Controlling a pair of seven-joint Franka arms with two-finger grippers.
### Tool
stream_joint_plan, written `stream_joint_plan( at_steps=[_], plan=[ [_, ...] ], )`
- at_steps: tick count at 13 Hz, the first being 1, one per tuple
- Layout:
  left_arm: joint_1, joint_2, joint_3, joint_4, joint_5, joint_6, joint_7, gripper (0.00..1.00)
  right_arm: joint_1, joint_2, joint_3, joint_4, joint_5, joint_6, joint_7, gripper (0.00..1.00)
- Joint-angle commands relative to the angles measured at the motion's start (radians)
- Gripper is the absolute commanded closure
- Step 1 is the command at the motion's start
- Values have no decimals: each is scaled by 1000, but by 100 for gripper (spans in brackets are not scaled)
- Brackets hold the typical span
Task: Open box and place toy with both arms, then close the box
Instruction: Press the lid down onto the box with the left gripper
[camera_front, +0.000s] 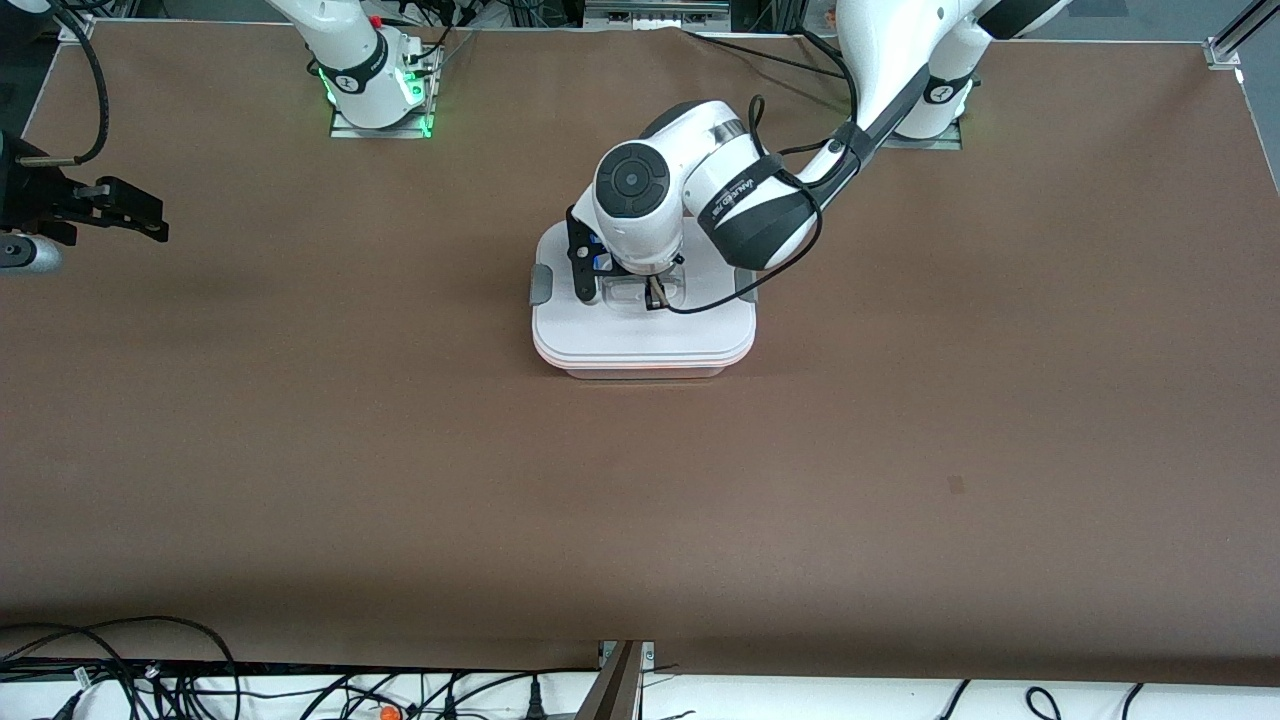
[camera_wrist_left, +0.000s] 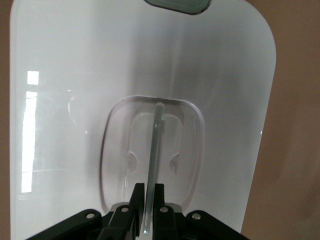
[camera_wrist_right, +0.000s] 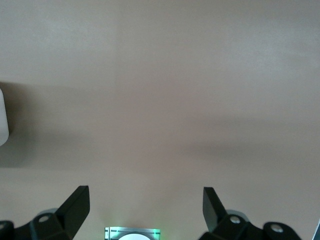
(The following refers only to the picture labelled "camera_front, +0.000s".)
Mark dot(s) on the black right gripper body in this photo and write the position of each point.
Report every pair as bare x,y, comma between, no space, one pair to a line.
22,188

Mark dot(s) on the white box lid grey latches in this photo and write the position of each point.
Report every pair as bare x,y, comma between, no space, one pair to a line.
640,335

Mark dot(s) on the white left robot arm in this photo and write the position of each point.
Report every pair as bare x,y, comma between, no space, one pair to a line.
745,185

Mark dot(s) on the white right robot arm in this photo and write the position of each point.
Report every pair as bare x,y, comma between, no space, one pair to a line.
360,60

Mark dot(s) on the white plastic box base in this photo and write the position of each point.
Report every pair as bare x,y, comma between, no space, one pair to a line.
650,373

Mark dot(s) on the brown table cover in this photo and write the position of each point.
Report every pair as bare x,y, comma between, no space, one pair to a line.
900,450

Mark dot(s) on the aluminium corner profile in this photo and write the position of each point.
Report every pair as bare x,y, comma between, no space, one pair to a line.
1235,35

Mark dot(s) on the small aluminium corner bracket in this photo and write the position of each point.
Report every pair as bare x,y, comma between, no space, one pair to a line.
75,28

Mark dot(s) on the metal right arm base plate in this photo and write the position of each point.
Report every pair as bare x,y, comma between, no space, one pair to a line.
345,130

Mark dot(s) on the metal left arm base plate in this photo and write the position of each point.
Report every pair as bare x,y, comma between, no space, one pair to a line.
940,143

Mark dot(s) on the aluminium profile post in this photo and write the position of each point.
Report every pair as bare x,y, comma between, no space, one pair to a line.
615,690

